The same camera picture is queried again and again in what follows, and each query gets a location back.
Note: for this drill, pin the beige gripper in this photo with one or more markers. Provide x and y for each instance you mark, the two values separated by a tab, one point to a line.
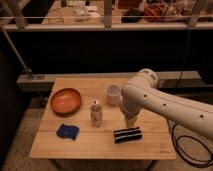
130	122

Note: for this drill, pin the small speckled bottle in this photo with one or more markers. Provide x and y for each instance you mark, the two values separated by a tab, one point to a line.
96	113

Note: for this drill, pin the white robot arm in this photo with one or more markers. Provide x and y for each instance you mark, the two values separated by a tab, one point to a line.
141	92

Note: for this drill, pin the black white striped cloth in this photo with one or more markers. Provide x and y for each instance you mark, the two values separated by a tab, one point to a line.
125	135

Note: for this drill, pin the translucent plastic cup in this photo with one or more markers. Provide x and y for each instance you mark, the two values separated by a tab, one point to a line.
113	94

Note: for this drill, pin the wooden table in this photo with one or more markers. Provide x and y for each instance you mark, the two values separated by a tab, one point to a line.
98	142

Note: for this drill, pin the orange bowl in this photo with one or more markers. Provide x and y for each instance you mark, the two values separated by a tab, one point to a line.
65	101

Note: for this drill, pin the blue cloth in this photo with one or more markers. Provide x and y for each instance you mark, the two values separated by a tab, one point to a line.
67	131

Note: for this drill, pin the grey base ledge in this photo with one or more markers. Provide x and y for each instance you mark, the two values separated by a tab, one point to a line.
167	79

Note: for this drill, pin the metal diagonal pole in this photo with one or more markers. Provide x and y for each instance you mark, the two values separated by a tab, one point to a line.
26	69

